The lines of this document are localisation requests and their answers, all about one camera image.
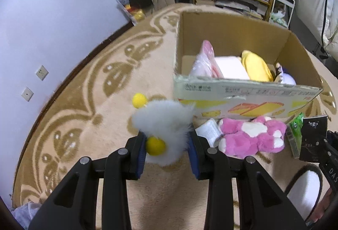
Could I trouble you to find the pink item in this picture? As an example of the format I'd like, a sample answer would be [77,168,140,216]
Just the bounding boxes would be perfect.
[189,40,225,78]

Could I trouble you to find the light grey cloth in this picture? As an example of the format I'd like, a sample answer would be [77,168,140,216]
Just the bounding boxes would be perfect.
[11,202,43,229]

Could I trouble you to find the cream plush with pink face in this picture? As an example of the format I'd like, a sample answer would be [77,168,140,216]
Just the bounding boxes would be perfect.
[214,56,250,80]

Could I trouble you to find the purple and white plush toy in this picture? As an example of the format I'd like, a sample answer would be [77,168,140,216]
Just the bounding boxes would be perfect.
[273,62,297,85]

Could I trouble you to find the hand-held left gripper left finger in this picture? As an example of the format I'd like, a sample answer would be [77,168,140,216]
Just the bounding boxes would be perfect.
[28,132,148,230]

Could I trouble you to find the black packet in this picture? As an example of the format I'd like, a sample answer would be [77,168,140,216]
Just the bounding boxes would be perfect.
[299,115,328,162]

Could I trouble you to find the green tissue packet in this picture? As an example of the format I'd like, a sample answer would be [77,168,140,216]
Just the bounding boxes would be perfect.
[286,112,304,159]

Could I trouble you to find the white trolley cart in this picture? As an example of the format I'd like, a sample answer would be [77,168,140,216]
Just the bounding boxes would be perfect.
[269,0,296,30]

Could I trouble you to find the cardboard box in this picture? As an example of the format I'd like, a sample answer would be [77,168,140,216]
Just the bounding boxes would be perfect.
[173,11,324,119]

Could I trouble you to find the clear plastic bag yellow contents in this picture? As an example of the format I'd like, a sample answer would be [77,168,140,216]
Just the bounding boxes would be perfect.
[115,0,146,26]

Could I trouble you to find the pink and white plush toy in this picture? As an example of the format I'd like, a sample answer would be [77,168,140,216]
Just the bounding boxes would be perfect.
[218,115,287,159]

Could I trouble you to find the white labelled packet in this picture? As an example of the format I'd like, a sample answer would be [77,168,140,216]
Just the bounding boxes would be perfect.
[195,118,222,148]

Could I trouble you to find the pile of books and papers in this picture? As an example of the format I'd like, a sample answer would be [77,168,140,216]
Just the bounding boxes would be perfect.
[215,0,268,19]

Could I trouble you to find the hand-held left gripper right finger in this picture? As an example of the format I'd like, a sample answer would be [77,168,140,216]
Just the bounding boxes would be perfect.
[188,130,308,230]

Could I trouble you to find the yellow plush toy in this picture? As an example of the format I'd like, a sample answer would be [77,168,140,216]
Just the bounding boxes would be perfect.
[241,50,274,82]

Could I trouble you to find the white wall socket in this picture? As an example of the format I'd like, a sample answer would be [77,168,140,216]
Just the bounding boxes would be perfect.
[21,86,34,101]
[35,65,49,81]

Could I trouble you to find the white fluffy toy yellow pompoms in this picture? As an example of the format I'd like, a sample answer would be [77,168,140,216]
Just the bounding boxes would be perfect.
[131,93,196,166]

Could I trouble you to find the person's right hand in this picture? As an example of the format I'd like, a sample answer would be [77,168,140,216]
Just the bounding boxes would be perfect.
[306,188,334,226]

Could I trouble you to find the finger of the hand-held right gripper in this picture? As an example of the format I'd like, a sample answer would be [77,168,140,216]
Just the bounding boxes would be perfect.
[327,130,338,146]
[314,136,332,166]

